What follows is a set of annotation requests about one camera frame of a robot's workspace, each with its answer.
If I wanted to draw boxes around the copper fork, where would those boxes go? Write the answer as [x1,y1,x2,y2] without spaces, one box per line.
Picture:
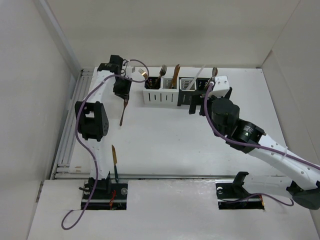
[119,99,129,127]

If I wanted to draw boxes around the gold fork green handle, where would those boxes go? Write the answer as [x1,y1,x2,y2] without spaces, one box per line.
[138,68,148,79]

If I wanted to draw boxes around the white chopstick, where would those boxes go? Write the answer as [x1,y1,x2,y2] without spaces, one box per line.
[186,64,206,91]

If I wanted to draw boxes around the silver spoon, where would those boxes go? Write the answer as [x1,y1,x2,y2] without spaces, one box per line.
[206,66,218,88]

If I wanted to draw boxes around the copper knife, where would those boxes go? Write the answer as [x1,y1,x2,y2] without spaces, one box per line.
[171,64,180,89]

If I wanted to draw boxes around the bronze knife green handle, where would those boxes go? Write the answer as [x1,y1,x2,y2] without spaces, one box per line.
[111,145,119,183]

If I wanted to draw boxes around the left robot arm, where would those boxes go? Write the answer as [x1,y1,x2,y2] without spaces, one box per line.
[74,55,132,199]

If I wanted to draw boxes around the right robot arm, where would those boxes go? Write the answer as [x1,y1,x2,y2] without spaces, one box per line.
[189,83,320,210]

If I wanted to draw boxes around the black utensil container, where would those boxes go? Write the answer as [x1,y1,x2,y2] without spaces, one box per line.
[177,77,210,107]

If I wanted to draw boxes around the white utensil container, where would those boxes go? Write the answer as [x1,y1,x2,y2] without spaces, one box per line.
[142,76,179,106]

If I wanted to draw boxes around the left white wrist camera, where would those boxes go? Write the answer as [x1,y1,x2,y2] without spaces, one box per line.
[126,64,136,75]

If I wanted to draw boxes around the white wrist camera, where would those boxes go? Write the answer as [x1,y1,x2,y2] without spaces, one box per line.
[126,64,136,75]
[208,75,230,98]

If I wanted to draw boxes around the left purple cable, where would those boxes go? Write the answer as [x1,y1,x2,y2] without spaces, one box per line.
[61,58,149,230]

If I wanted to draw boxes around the purple cable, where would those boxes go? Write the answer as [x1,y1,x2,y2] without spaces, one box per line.
[202,82,320,207]
[61,58,149,230]

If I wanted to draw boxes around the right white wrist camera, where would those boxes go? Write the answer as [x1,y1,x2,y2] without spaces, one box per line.
[208,75,230,98]

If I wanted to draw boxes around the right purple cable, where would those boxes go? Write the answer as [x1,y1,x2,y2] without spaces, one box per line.
[202,82,320,207]

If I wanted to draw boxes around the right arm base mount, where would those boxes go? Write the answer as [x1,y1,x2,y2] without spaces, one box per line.
[215,181,265,210]

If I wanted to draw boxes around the aluminium rail front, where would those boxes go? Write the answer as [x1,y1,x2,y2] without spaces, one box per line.
[118,173,235,180]

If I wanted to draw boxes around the aluminium rail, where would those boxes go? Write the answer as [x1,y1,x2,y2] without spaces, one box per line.
[49,68,95,181]
[118,173,235,180]

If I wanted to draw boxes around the aluminium rail left side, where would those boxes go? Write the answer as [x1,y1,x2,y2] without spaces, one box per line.
[49,68,95,181]

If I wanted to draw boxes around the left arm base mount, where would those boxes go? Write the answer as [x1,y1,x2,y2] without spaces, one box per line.
[86,183,128,211]

